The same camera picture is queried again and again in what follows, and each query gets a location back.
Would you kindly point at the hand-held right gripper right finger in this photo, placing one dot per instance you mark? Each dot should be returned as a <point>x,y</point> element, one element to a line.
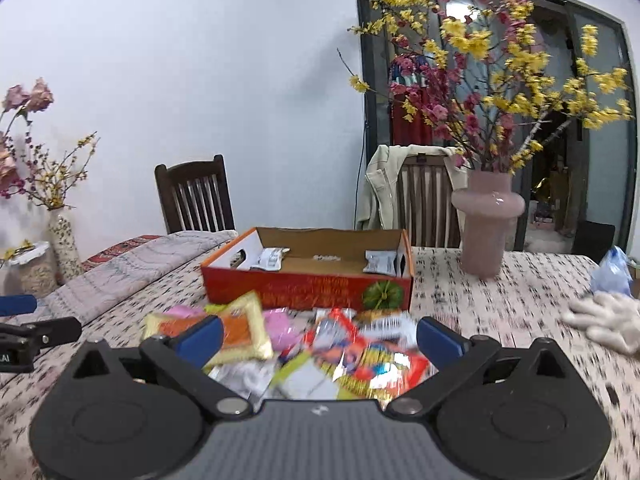
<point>440,340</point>

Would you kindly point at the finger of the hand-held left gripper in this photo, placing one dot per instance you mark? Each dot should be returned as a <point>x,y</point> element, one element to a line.
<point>50,331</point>
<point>17,305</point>

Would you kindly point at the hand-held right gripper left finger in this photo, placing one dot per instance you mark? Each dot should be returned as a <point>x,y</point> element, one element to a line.
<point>205,340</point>

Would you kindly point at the yellow striped spicy stick packet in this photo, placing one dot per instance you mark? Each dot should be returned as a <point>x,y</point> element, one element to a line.
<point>245,330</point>

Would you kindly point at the large pink snack packet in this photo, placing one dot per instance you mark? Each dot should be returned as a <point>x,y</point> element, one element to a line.
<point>280,327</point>

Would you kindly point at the silver snack packet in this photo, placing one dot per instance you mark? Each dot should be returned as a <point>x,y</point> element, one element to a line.
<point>382,262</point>

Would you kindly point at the white snack packet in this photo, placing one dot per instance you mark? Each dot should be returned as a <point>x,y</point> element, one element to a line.
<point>270,259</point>

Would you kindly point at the red and blue snack packet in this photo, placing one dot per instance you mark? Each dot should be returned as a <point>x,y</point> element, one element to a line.
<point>335,345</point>

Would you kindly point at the red cardboard box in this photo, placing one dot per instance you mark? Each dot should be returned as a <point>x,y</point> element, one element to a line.
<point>300,290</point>

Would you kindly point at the pile of mixed snack packets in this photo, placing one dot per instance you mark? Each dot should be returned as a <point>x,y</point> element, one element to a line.
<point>320,375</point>

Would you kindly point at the jar of grains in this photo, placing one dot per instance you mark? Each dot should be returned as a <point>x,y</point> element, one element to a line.
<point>35,275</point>

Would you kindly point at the speckled slim vase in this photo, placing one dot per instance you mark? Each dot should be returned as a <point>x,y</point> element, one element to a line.
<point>65,245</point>

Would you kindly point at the pink patterned quilt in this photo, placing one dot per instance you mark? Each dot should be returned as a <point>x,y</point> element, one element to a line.
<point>130,270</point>

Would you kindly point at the pink glass vase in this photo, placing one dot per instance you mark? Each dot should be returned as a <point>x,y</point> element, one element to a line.
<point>487,225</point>

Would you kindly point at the thin yellow twig branches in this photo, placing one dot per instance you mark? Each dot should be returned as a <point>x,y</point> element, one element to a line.
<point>55,180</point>

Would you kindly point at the dark wooden chair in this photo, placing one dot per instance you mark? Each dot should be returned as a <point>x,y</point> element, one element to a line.
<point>195,200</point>

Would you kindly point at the wooden chair with jacket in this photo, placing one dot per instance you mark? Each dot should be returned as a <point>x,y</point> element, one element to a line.
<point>425,200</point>

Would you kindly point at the white gloves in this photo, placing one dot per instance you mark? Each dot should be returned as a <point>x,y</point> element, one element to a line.
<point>600,317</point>

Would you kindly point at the chair with beige jacket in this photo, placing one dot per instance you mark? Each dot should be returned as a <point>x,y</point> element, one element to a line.
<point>380,185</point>

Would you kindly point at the dark chair back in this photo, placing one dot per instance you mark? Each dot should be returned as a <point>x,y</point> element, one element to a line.
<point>595,240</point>

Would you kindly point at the blue plastic bag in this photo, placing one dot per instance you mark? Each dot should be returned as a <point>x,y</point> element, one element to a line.
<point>612,272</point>

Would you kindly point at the dried pink roses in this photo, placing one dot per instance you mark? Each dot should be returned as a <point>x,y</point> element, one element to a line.
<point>35,95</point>

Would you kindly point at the red hanging garment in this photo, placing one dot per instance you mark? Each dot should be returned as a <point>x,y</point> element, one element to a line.
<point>405,120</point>

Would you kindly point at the glass sliding door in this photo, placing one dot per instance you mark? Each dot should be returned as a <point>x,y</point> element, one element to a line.
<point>597,160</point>

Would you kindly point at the yellow and pink blossom branches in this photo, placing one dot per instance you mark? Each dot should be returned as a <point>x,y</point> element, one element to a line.
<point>475,45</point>

